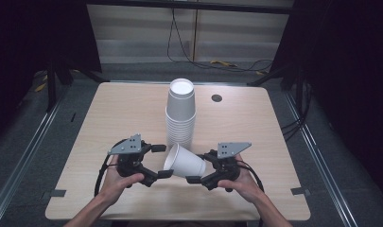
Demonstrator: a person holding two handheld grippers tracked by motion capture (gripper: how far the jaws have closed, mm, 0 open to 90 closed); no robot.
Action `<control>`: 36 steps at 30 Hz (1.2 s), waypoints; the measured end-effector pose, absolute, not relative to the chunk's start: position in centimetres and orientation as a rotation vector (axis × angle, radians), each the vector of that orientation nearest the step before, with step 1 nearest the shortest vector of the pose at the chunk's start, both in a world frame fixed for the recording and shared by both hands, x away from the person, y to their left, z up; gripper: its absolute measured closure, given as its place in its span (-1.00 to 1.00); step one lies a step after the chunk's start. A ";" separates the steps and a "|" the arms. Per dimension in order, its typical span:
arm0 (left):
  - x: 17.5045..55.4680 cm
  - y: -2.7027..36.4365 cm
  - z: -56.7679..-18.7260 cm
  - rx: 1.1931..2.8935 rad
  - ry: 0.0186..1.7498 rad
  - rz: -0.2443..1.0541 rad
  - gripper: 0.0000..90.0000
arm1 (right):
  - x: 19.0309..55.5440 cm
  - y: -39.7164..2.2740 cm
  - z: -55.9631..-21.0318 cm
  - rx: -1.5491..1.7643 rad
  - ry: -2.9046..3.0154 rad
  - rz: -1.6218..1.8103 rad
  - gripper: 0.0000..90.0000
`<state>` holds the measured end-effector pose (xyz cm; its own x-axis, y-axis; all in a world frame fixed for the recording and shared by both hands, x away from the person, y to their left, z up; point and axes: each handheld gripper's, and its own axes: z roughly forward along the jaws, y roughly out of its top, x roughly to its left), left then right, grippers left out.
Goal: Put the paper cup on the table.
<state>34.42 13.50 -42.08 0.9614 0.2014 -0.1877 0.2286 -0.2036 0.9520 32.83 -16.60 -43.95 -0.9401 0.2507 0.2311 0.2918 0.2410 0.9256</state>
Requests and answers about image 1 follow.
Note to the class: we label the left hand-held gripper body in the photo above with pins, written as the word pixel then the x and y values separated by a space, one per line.
pixel 129 154

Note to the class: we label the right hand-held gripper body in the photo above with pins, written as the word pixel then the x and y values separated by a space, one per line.
pixel 228 160

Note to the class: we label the single white paper cup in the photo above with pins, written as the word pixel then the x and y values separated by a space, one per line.
pixel 186 162

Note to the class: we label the stack of white paper cups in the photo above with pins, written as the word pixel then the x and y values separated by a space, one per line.
pixel 180 110

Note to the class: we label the person's right hand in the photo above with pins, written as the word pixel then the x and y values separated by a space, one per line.
pixel 242 184

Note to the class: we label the person's left hand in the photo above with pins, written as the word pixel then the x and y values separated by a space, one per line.
pixel 116 183

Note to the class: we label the grey tape strip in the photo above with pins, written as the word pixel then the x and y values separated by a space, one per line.
pixel 299 191
pixel 57 193

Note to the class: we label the yellow floor tape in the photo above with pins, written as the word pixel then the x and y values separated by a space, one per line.
pixel 223 63
pixel 41 87

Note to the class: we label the black metal stand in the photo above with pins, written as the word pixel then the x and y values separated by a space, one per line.
pixel 52 85

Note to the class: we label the dark curtain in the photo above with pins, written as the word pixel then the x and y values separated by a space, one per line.
pixel 343 63
pixel 38 34

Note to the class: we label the metal floor rail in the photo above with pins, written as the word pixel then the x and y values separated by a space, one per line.
pixel 318 157
pixel 25 151

